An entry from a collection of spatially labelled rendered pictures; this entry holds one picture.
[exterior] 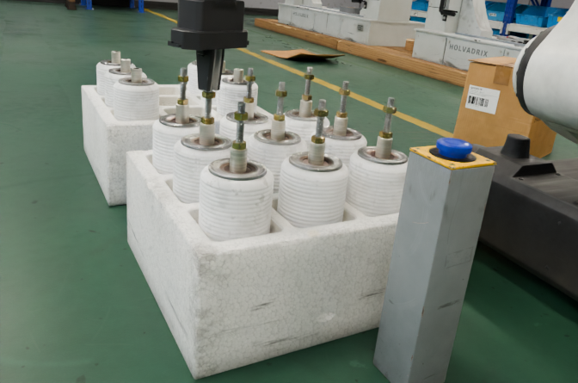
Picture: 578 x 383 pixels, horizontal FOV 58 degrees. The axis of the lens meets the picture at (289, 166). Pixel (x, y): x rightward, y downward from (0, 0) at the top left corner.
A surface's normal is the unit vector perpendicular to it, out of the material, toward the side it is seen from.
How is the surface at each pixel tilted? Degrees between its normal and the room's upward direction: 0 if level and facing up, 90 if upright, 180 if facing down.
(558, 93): 104
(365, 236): 90
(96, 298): 0
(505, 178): 46
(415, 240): 90
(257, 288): 90
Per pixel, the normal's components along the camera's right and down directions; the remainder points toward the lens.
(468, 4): -0.89, 0.07
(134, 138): 0.46, 0.33
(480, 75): -0.70, 0.18
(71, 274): 0.09, -0.94
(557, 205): -0.58, -0.60
